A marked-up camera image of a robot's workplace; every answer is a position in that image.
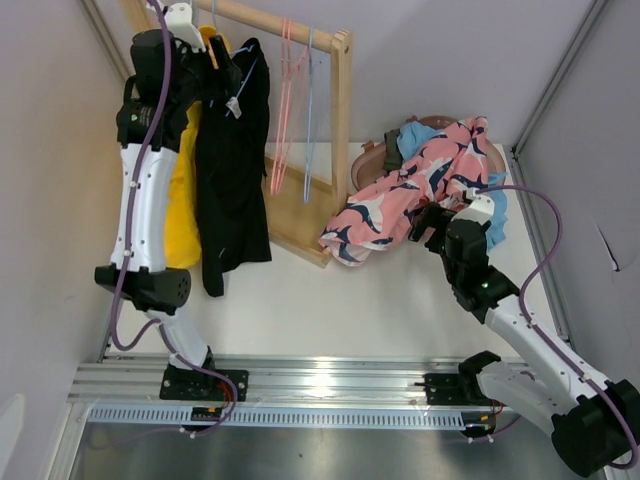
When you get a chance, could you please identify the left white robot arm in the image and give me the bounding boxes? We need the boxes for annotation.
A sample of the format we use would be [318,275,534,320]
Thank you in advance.
[94,29,240,400]

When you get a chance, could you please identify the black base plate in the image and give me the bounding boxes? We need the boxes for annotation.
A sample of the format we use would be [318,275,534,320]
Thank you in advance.
[159,365,249,402]
[414,373,493,407]

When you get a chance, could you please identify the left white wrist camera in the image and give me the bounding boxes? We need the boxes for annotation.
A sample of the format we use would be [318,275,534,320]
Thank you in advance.
[144,1,207,53]

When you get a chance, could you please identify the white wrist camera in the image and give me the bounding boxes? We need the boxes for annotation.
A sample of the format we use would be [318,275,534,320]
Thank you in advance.
[144,1,207,53]
[454,188,495,225]

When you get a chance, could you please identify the slotted cable duct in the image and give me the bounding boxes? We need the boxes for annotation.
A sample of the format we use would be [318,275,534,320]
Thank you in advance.
[88,404,491,431]

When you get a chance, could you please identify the aluminium mounting rail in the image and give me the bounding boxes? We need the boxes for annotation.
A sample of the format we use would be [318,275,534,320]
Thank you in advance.
[67,354,461,410]

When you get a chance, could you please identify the light blue shorts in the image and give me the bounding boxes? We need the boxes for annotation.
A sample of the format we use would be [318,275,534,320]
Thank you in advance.
[396,116,508,251]

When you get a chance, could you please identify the pink translucent plastic basin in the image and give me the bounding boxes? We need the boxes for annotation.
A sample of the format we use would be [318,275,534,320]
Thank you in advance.
[349,114,507,201]

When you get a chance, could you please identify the olive green shorts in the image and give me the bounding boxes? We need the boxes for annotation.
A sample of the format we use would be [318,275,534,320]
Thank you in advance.
[383,129,403,172]

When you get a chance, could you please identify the yellow shorts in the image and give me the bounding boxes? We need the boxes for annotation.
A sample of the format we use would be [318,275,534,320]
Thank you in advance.
[162,25,232,270]

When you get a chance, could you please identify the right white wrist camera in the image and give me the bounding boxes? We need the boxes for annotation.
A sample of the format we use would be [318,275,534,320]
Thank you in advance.
[454,188,495,225]

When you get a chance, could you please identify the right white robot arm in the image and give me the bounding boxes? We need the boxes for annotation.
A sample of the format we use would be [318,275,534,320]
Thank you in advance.
[409,203,639,477]

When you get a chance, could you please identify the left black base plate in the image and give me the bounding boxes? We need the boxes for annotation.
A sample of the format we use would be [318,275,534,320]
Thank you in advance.
[159,365,249,402]

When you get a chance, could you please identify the wooden clothes rack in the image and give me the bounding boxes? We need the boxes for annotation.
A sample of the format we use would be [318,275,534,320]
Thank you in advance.
[122,0,354,269]

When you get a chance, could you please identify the pink patterned shorts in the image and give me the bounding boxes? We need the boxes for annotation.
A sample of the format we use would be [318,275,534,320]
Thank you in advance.
[318,116,489,267]

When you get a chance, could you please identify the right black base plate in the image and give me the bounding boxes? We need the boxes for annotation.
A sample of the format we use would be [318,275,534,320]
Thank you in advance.
[414,373,493,407]

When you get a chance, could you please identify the black shorts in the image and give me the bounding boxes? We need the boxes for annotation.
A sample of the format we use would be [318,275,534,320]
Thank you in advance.
[195,37,272,297]

